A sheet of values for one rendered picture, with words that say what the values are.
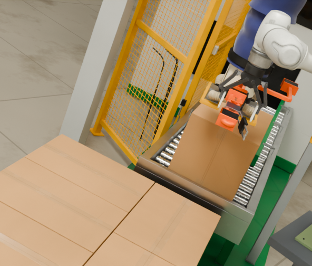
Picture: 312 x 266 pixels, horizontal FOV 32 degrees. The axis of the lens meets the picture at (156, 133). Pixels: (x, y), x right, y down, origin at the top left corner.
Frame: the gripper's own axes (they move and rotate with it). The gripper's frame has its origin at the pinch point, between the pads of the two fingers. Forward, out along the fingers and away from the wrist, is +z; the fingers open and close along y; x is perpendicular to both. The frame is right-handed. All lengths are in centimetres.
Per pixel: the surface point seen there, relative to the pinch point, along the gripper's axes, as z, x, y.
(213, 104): 15.0, -42.6, 8.6
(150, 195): 74, -43, 19
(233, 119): 1.6, 4.8, -0.2
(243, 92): 2.1, -37.1, -1.5
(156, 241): 74, -6, 7
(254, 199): 68, -79, -35
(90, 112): 90, -144, 85
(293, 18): -34, -53, -9
